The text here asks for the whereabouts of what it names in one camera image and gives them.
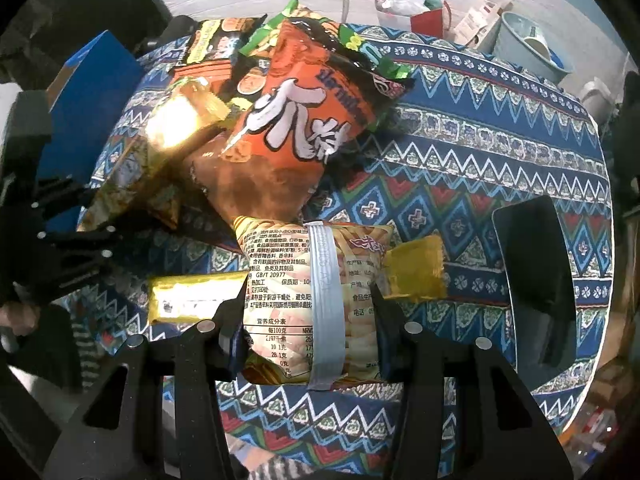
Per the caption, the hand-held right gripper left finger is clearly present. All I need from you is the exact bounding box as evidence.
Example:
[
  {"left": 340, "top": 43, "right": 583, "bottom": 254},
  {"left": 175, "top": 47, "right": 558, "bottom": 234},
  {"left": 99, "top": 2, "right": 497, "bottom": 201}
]
[{"left": 45, "top": 280, "right": 251, "bottom": 480}]

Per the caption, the small gold foil packet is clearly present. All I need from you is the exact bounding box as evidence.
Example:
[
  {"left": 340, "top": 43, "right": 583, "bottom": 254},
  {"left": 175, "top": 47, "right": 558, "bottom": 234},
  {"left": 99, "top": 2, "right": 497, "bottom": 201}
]
[{"left": 381, "top": 236, "right": 449, "bottom": 305}]

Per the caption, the orange snack packet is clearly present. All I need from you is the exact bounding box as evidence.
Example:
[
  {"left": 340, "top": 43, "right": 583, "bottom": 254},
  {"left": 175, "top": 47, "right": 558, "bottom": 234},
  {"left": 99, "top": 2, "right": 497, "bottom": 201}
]
[{"left": 220, "top": 19, "right": 401, "bottom": 201}]

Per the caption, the blue patterned tablecloth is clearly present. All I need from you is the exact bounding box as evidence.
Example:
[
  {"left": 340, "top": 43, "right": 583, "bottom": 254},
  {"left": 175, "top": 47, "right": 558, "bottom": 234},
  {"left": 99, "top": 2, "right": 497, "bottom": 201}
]
[{"left": 50, "top": 22, "right": 616, "bottom": 480}]

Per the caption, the person's left hand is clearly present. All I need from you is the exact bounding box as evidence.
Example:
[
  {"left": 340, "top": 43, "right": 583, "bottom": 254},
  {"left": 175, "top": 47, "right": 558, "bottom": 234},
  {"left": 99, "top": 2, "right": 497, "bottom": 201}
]
[{"left": 0, "top": 302, "right": 41, "bottom": 336}]

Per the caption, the red paper bag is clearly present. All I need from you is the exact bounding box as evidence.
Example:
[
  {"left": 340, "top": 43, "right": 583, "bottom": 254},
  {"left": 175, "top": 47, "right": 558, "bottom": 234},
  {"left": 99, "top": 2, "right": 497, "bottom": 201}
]
[{"left": 375, "top": 0, "right": 453, "bottom": 38}]

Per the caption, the yellow snack packet grey tape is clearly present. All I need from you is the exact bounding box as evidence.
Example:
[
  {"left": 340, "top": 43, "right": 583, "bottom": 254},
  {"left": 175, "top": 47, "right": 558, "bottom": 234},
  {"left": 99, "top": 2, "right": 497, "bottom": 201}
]
[{"left": 232, "top": 215, "right": 396, "bottom": 392}]

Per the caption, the light blue plastic bucket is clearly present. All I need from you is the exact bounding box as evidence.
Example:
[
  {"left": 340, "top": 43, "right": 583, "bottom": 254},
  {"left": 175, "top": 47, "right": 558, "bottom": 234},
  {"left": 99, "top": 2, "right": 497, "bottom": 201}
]
[{"left": 492, "top": 10, "right": 576, "bottom": 86}]

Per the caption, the pale yellow snack packet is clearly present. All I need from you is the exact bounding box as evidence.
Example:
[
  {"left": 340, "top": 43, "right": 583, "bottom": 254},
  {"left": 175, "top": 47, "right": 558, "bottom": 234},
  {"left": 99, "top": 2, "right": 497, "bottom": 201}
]
[{"left": 75, "top": 135, "right": 183, "bottom": 233}]

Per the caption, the white electric appliance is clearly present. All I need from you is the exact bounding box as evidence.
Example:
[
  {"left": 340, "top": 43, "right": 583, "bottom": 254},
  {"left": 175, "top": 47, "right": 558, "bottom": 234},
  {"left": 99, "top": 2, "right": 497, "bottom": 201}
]
[{"left": 580, "top": 77, "right": 618, "bottom": 116}]

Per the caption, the black rectangular tray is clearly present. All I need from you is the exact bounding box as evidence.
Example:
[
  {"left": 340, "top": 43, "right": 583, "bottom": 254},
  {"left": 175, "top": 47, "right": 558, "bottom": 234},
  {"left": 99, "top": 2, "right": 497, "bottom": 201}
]
[{"left": 491, "top": 196, "right": 577, "bottom": 382}]

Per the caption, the brown snack packet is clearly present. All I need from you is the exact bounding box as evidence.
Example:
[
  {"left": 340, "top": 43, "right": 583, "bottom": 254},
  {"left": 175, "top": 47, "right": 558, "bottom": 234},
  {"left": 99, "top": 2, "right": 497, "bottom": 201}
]
[{"left": 182, "top": 130, "right": 326, "bottom": 223}]

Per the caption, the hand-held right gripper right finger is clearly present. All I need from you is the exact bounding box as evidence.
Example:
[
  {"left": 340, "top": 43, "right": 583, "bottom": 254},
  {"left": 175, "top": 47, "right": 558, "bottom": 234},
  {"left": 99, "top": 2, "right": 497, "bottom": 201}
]
[{"left": 370, "top": 285, "right": 576, "bottom": 480}]

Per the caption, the green bean snack packet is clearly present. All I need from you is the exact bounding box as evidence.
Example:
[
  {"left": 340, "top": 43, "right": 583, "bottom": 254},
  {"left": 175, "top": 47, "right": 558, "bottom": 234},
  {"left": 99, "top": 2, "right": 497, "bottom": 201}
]
[{"left": 239, "top": 2, "right": 417, "bottom": 92}]

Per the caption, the flattened cardboard packaging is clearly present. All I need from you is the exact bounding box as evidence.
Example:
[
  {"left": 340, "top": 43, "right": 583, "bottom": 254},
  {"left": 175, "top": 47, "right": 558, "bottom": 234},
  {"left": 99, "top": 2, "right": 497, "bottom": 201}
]
[{"left": 452, "top": 0, "right": 516, "bottom": 51}]

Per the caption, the gold wrapped snack bar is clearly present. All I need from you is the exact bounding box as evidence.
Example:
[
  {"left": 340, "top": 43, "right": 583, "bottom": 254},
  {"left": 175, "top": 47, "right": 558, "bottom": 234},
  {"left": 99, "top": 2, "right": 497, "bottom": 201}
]
[{"left": 149, "top": 271, "right": 251, "bottom": 326}]

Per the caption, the white paper cup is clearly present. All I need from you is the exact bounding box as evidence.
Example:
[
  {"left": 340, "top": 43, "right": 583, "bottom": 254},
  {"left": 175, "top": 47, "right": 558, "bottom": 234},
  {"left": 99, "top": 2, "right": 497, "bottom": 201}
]
[{"left": 520, "top": 27, "right": 553, "bottom": 63}]

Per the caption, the black yellow snack packet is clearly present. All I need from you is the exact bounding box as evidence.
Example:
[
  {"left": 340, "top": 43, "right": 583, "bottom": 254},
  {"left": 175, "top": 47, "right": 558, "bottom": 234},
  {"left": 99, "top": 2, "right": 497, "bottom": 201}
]
[{"left": 170, "top": 15, "right": 268, "bottom": 106}]

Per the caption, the blue cardboard box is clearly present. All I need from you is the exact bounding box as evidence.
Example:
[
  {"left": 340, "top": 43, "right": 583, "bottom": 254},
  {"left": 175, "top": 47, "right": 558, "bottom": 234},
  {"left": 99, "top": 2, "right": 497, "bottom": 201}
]
[{"left": 36, "top": 30, "right": 147, "bottom": 188}]

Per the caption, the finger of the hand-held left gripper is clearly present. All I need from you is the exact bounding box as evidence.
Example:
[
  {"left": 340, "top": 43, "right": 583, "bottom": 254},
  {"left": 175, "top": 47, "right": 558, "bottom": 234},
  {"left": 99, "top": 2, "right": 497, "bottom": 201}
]
[
  {"left": 37, "top": 225, "right": 133, "bottom": 301},
  {"left": 32, "top": 175, "right": 101, "bottom": 233}
]

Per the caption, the shiny gold snack packet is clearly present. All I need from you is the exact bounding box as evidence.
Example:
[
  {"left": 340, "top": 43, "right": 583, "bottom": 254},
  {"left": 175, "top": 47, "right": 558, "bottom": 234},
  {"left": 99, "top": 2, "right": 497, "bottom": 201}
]
[{"left": 142, "top": 76, "right": 233, "bottom": 161}]

